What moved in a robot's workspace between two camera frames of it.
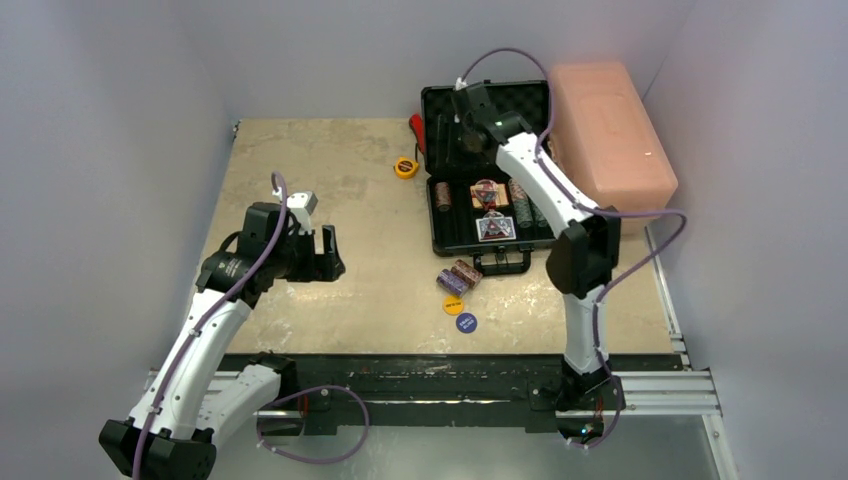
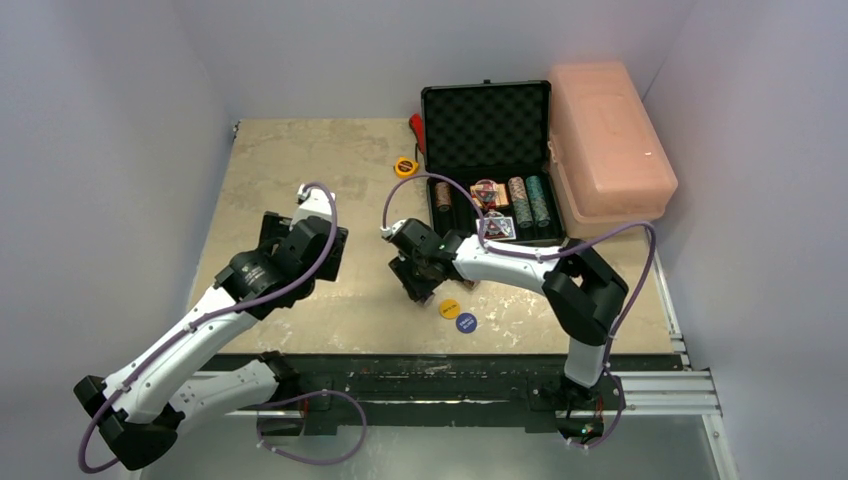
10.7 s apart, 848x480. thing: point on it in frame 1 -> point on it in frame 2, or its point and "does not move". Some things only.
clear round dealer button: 486,190 does not move
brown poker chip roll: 443,196 does not move
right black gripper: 465,132 -> 416,279
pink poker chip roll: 517,192 does not move
